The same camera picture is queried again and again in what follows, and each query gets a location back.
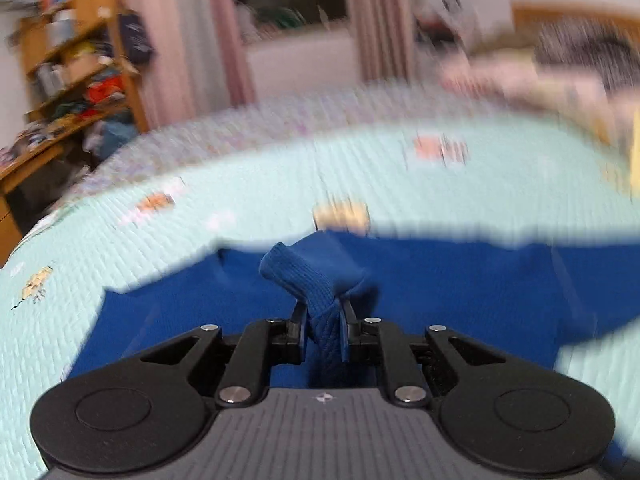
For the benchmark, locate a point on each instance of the pink curtain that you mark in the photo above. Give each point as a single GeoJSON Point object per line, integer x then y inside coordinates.
{"type": "Point", "coordinates": [199, 63]}

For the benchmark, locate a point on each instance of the floral pink pillow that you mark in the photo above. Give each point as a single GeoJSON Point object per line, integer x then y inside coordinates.
{"type": "Point", "coordinates": [575, 93]}

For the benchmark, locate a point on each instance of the blue knit sweater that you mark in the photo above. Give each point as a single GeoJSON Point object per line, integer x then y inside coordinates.
{"type": "Point", "coordinates": [528, 301]}

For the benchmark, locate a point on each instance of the yellow paper sheet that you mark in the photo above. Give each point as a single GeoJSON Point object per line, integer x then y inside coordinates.
{"type": "Point", "coordinates": [634, 155]}

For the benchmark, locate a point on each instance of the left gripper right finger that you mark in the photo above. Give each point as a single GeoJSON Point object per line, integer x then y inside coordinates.
{"type": "Point", "coordinates": [383, 345]}

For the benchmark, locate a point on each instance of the wooden desk with drawers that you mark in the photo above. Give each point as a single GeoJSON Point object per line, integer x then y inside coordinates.
{"type": "Point", "coordinates": [34, 182]}

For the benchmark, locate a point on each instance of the wooden bookshelf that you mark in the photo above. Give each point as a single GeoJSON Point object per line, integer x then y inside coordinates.
{"type": "Point", "coordinates": [74, 59]}

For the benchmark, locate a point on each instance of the dark patterned garment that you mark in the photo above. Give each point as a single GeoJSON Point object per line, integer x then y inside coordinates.
{"type": "Point", "coordinates": [601, 48]}

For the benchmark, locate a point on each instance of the bee pattern quilted bedspread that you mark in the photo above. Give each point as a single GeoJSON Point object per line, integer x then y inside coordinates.
{"type": "Point", "coordinates": [422, 160]}

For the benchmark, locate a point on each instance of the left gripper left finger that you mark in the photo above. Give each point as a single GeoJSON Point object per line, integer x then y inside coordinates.
{"type": "Point", "coordinates": [262, 345]}

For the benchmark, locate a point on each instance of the wooden headboard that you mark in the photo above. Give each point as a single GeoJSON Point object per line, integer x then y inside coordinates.
{"type": "Point", "coordinates": [525, 12]}

